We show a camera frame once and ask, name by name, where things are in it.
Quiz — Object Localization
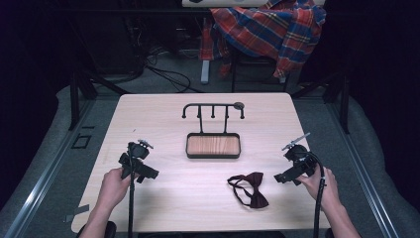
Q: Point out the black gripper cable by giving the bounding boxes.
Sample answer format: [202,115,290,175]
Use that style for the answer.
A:
[305,151,328,238]
[127,144,138,238]

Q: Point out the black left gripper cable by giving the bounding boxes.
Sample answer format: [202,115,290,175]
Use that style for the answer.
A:
[127,144,138,238]

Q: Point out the aluminium floor rail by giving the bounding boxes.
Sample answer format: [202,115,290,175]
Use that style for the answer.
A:
[2,98,97,238]
[325,98,401,238]

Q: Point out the red blue plaid cloth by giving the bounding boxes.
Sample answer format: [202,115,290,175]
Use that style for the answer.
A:
[198,0,328,79]

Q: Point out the dark red bow tie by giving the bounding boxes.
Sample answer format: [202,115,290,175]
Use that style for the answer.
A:
[226,171,270,210]

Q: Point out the grey tape strip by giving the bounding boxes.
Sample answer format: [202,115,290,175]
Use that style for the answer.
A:
[63,203,91,224]

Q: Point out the white desk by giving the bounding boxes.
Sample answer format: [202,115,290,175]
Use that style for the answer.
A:
[180,0,327,8]

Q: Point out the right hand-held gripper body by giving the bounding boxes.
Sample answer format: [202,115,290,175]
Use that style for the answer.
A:
[280,132,320,179]

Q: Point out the black metal stand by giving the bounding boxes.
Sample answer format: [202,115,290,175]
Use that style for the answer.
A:
[66,67,131,131]
[289,70,352,135]

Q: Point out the black hook rack wooden tray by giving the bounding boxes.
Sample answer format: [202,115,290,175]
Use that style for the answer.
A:
[180,101,247,160]

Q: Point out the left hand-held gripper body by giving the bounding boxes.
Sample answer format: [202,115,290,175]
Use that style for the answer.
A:
[118,139,155,180]

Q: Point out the person's right hand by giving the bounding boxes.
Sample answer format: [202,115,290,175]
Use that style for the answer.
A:
[296,166,342,213]

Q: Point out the person's left hand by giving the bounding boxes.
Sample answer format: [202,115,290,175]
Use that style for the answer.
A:
[95,167,141,213]

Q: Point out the black floor cables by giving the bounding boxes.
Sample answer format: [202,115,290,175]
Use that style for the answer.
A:
[132,19,203,94]

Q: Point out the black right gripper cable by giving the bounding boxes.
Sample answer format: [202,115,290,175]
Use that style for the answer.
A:
[305,151,328,238]

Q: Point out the black chair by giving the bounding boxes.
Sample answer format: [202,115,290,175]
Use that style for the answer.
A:
[230,49,291,94]

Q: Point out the white desk leg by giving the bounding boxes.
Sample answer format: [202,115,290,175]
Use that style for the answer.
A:
[200,59,211,85]

